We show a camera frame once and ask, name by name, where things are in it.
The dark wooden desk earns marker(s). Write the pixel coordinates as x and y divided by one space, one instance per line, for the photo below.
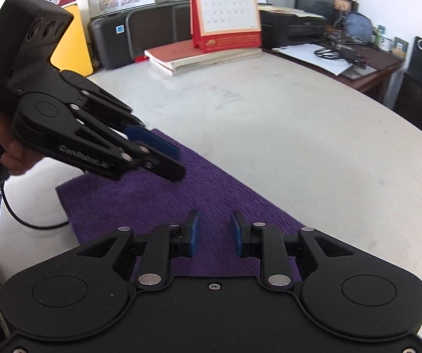
380 66

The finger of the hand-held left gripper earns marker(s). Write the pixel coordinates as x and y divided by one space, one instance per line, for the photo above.
152 141
159 165

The black boxy printer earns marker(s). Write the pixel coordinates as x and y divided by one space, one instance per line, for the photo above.
291 29

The cream document stack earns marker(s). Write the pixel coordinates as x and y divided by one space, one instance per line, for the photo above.
288 10

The white paper sheets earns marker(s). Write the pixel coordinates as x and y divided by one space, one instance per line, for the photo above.
306 57

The black rounded printer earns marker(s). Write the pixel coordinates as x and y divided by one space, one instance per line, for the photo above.
133 33

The purple towel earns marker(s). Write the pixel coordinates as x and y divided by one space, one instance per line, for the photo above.
214 191

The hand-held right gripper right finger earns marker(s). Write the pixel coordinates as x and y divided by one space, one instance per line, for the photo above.
237 233

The person's left hand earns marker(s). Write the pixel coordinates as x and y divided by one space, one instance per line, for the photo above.
12 154

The blue bag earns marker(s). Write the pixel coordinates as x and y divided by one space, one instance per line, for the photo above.
358 27

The red cover book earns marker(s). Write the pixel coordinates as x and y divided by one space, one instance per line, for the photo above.
174 49

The yellow folder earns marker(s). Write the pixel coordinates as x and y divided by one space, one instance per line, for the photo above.
75 47

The small framed picture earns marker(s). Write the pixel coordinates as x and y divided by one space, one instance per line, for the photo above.
399 47

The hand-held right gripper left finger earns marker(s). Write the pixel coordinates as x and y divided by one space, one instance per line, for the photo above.
195 233

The red and white desk calendar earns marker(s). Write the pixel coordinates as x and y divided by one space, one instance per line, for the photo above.
225 7

